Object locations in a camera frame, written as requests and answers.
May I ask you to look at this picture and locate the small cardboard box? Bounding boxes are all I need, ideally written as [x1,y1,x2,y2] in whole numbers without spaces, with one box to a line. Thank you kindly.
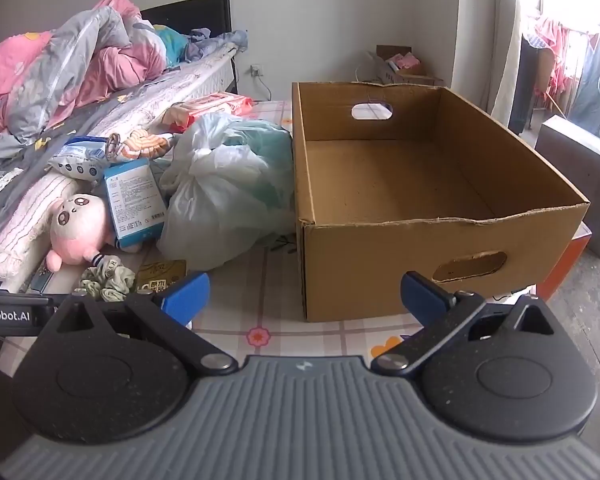
[365,45,446,87]

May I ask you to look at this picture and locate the pink ribbed pillow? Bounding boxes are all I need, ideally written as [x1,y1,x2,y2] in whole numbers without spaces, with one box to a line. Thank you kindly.
[0,172,88,293]

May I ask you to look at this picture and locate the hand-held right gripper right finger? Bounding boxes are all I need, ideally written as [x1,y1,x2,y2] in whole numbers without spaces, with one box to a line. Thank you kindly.
[370,270,557,376]

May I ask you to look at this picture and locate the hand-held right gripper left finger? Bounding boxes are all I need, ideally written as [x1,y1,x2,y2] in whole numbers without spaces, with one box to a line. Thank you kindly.
[50,271,238,377]

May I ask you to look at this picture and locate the plaid play mat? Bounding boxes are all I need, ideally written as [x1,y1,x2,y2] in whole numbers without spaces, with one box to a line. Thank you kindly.
[0,99,536,396]

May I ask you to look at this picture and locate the black hanging garment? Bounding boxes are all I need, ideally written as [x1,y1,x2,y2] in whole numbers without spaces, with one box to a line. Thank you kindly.
[507,32,543,136]

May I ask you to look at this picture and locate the pink grey quilt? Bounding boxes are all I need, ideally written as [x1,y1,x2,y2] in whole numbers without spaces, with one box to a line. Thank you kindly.
[0,0,168,158]

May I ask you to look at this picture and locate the gold packet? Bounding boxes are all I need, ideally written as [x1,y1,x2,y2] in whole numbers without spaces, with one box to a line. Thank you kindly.
[135,259,188,295]

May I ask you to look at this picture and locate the teal printed pillow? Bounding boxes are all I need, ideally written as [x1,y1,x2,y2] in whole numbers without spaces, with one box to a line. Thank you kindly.
[155,25,191,66]

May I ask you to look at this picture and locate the blue crumpled garment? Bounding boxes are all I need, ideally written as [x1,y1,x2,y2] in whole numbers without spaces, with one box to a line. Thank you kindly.
[185,27,248,63]

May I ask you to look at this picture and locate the blue printed hanging cloth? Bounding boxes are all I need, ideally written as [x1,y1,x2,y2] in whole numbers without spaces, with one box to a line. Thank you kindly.
[565,30,600,143]

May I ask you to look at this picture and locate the grey printed bed sheet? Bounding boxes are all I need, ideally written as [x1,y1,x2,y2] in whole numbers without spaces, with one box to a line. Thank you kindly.
[0,42,231,281]

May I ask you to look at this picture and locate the pink hanging clothes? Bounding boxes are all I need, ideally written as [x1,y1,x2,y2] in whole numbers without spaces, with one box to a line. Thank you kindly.
[527,15,588,106]

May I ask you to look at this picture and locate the black headboard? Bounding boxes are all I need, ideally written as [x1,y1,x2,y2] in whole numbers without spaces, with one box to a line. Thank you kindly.
[139,0,238,96]

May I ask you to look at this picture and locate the dark grey cabinet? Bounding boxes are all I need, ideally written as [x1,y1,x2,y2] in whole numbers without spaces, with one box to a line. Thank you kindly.
[534,115,600,259]

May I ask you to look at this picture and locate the pink plush toy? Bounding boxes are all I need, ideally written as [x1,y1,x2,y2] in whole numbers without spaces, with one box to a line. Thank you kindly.
[45,192,123,273]

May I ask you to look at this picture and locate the white blue patterned packet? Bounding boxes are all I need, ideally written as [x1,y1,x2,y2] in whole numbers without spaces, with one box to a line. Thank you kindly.
[47,135,113,181]

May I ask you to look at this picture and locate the pink packet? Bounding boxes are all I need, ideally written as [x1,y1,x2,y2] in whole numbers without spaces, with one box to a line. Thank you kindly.
[387,52,423,73]

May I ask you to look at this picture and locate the large cardboard box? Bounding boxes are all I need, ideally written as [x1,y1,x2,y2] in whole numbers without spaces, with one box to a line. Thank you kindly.
[291,80,592,323]

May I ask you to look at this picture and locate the white curtain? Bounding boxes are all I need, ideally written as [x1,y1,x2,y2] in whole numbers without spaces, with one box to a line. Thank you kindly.
[485,0,526,121]

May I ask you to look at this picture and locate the orange box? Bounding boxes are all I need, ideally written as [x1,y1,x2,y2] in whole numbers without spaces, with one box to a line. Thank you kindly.
[535,221,594,302]

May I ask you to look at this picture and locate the red wet wipes pack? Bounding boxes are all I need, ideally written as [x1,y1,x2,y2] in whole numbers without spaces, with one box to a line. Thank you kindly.
[162,91,255,133]

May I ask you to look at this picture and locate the orange striped doll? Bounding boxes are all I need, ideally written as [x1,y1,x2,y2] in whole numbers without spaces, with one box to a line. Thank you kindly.
[105,129,176,163]

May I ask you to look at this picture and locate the green scrunchie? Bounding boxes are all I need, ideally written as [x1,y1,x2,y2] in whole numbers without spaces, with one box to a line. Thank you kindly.
[77,265,137,303]

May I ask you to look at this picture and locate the white plastic bag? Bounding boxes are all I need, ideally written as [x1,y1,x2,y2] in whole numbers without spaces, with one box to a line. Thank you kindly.
[156,112,297,272]

